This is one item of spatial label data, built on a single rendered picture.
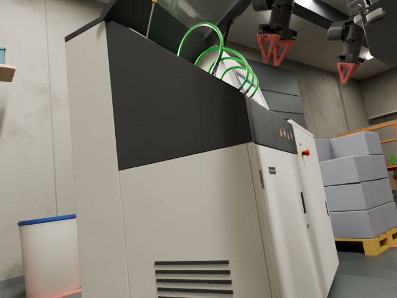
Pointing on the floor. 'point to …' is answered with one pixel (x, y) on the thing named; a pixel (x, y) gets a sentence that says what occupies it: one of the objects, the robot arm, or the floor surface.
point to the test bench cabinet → (199, 227)
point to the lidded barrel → (50, 256)
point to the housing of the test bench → (96, 165)
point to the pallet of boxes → (358, 191)
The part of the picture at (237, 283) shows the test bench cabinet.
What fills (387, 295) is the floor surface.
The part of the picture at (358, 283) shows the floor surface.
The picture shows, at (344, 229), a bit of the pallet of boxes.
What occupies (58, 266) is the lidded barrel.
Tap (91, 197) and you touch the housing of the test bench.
